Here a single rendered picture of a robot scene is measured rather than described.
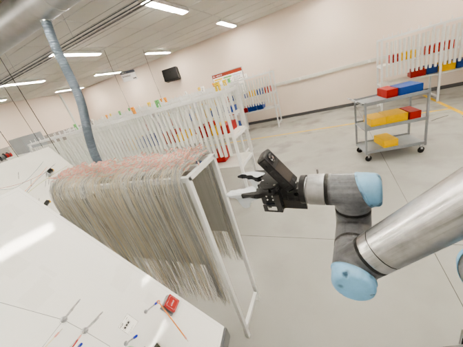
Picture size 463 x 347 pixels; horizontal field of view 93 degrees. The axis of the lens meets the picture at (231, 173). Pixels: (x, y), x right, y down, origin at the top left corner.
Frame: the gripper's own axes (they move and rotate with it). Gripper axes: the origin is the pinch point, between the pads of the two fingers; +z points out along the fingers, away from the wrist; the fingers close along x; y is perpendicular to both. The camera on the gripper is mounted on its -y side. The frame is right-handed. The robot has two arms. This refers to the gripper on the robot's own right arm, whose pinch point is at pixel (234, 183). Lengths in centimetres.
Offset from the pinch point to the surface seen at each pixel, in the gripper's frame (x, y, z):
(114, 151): 181, 62, 357
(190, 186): 28, 24, 49
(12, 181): 39, 22, 352
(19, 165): 60, 11, 365
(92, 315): -38, 25, 46
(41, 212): -22, -4, 73
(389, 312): 59, 168, -46
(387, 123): 345, 149, -69
